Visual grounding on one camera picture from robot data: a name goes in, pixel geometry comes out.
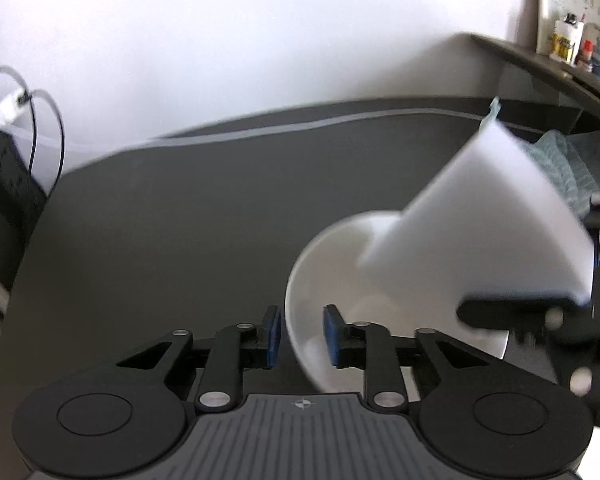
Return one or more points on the green striped towel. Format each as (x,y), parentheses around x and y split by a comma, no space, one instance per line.
(549,173)

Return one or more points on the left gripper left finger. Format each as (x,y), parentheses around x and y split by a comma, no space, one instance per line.
(224,359)

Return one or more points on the black power strip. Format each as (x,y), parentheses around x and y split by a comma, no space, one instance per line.
(22,201)

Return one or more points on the white pill bottle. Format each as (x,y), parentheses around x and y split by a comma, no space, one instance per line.
(566,41)

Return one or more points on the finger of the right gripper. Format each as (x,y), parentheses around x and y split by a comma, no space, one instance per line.
(517,313)

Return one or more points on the bottom white charger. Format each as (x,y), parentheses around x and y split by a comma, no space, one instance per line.
(12,107)

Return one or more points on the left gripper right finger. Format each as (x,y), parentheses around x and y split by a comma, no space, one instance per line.
(368,347)

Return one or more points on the white ceramic bowl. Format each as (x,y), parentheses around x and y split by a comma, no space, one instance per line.
(327,272)

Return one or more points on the white sponge block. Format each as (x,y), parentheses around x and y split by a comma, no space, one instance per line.
(491,224)

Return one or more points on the dark wall shelf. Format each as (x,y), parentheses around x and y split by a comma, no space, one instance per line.
(581,86)

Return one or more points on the red cap small bottle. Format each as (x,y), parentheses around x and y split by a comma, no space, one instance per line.
(584,59)

